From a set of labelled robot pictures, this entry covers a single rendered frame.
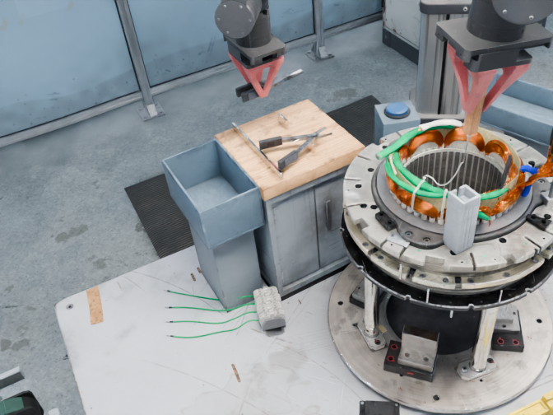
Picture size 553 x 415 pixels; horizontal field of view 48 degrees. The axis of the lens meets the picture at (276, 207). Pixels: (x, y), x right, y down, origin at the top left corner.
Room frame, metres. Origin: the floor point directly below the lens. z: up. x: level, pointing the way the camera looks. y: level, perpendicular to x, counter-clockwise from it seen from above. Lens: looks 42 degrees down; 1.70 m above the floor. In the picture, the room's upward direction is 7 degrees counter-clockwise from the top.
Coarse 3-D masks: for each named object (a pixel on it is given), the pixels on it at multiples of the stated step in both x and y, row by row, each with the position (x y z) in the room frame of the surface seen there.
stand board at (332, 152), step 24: (264, 120) 0.96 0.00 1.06; (288, 120) 0.95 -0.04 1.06; (312, 120) 0.94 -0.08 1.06; (240, 144) 0.90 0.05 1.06; (288, 144) 0.88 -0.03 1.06; (336, 144) 0.86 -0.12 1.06; (360, 144) 0.85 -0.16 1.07; (264, 168) 0.82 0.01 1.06; (288, 168) 0.81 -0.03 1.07; (312, 168) 0.80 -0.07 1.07; (336, 168) 0.82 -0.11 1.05; (264, 192) 0.76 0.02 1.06
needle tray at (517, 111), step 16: (496, 80) 1.02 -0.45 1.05; (512, 96) 0.99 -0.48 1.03; (528, 96) 0.97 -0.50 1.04; (544, 96) 0.95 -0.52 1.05; (496, 112) 0.91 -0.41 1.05; (512, 112) 0.89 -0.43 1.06; (528, 112) 0.94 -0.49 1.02; (544, 112) 0.93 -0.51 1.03; (512, 128) 0.88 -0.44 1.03; (528, 128) 0.86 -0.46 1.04; (544, 128) 0.84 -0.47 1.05; (528, 144) 0.87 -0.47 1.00; (544, 144) 0.84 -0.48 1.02
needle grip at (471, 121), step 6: (480, 102) 0.57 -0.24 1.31; (480, 108) 0.57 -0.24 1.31; (468, 114) 0.57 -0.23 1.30; (474, 114) 0.57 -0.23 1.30; (480, 114) 0.57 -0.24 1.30; (468, 120) 0.57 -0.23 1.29; (474, 120) 0.57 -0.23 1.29; (468, 126) 0.57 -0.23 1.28; (474, 126) 0.57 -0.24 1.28; (462, 132) 0.58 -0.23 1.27; (468, 132) 0.57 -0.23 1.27; (474, 132) 0.57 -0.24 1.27
